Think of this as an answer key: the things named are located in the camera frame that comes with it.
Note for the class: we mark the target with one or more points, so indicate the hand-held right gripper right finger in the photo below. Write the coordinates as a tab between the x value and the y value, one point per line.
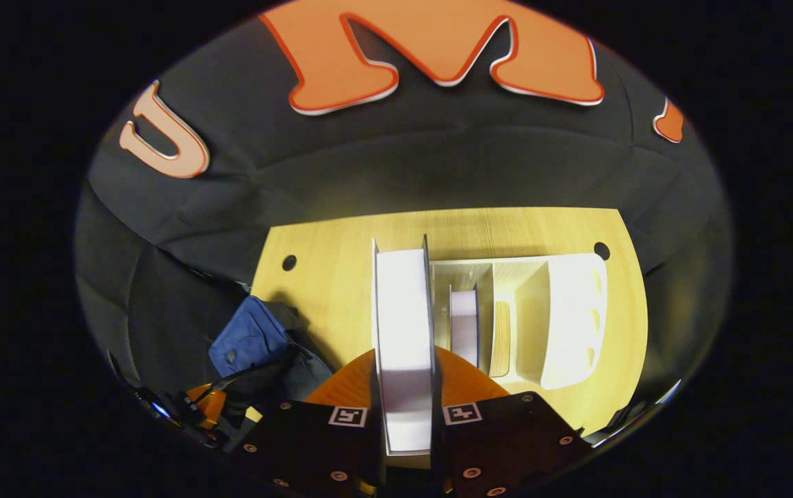
507	443

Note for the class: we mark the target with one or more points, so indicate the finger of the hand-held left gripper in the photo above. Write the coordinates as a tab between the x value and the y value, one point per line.
206	402

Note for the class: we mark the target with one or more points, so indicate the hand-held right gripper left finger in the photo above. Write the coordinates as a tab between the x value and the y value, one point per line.
313	443

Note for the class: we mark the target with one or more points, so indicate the blue schoolbag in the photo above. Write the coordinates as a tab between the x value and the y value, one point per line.
251	339

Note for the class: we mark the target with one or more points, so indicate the dark blue book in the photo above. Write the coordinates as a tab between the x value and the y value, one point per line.
464	325

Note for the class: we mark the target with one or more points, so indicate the white bookshelf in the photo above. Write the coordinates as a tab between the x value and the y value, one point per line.
569	318

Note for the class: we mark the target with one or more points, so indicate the white and black book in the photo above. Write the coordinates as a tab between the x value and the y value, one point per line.
403	332

